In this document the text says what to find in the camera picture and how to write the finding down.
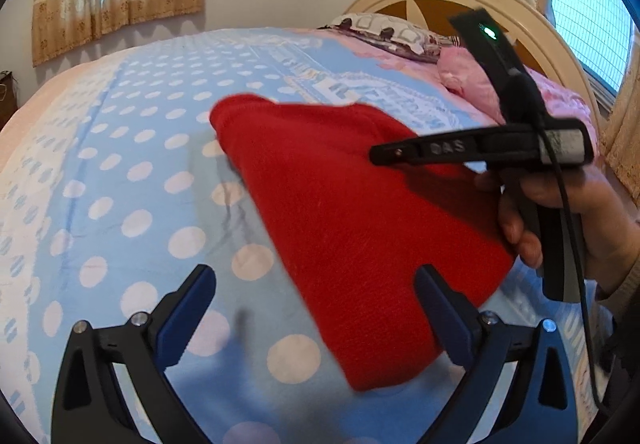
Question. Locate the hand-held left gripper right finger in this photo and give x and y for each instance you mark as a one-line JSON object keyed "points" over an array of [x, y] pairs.
{"points": [[445, 319]]}

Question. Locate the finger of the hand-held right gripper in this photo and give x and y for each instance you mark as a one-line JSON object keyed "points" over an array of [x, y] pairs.
{"points": [[430, 150]]}

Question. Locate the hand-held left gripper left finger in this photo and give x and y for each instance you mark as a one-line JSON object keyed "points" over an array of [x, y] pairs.
{"points": [[187, 319]]}

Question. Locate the pink blanket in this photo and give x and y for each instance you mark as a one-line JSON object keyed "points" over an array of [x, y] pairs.
{"points": [[465, 74]]}

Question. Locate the window with mesh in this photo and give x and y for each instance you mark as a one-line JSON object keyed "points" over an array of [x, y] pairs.
{"points": [[585, 9]]}

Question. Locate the red knitted sweater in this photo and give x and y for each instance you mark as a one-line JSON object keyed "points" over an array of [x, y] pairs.
{"points": [[340, 224]]}

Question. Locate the brown patterned pillow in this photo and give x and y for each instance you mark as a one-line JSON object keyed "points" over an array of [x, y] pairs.
{"points": [[380, 29]]}

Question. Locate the person's right forearm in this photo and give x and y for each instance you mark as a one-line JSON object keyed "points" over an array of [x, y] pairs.
{"points": [[625, 284]]}

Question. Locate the person's right hand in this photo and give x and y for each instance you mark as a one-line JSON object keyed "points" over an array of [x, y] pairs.
{"points": [[605, 219]]}

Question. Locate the blue polka dot blanket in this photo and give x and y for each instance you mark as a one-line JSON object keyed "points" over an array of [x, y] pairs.
{"points": [[150, 149]]}

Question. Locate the person's dark clothing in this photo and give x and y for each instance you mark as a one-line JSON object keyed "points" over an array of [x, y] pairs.
{"points": [[617, 364]]}

